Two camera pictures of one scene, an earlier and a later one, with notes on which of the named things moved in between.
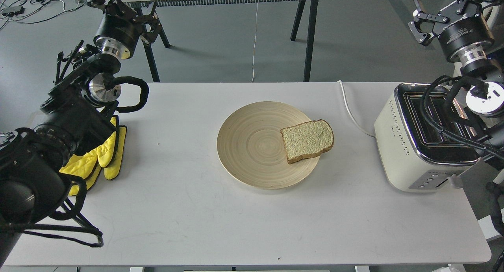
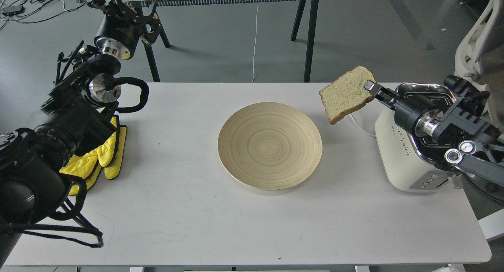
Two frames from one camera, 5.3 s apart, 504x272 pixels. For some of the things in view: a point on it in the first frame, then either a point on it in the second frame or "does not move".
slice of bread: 307,139 → 347,93
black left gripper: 119,31 does not move
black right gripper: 467,40 → 412,114
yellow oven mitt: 88,166 does not move
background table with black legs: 149,2 does not move
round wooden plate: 251,149 does not move
